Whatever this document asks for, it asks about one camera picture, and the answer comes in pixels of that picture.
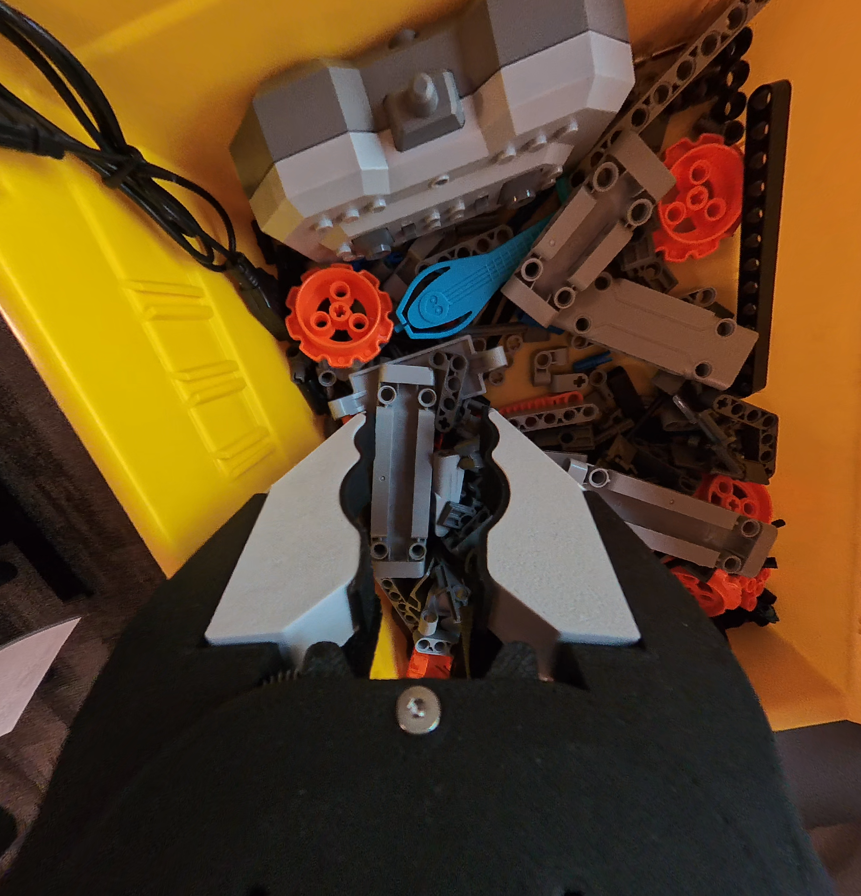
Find black long perforated beam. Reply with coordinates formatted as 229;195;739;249
735;79;794;399

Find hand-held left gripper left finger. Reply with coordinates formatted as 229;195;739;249
205;413;381;679

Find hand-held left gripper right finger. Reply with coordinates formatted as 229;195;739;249
460;406;643;679

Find grey white controller block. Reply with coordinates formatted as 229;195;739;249
229;0;636;261

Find grey rectangular panel piece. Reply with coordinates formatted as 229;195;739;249
369;363;440;564
586;465;780;578
502;132;678;329
555;275;760;392

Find pale paper sheet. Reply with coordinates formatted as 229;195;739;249
0;616;81;746

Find yellow storage bin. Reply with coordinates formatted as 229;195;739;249
0;0;861;732

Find blue leaf-shaped plastic piece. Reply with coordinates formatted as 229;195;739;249
395;213;553;340

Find building pieces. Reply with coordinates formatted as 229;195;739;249
259;0;795;680

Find black cable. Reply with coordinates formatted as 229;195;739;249
0;0;291;340

